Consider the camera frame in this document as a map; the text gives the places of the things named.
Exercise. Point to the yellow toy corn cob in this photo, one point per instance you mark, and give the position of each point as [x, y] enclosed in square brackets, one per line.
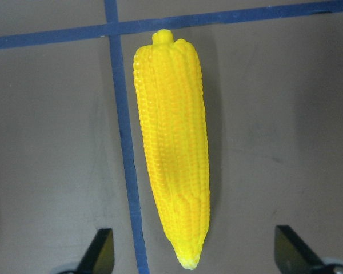
[170, 100]

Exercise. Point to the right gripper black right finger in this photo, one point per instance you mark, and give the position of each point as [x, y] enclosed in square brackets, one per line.
[293, 255]

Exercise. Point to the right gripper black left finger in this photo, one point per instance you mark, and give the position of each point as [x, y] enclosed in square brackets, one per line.
[99, 257]

